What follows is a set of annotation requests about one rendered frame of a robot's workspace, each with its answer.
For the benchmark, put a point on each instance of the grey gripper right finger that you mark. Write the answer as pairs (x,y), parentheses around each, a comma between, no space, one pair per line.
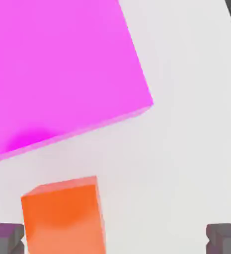
(224,240)

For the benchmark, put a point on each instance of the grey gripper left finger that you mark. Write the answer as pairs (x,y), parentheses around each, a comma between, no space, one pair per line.
(5,239)

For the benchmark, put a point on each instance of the small orange cube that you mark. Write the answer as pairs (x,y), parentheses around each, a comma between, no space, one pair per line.
(63,218)

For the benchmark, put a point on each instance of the large magenta box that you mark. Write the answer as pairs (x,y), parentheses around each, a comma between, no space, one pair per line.
(57,75)

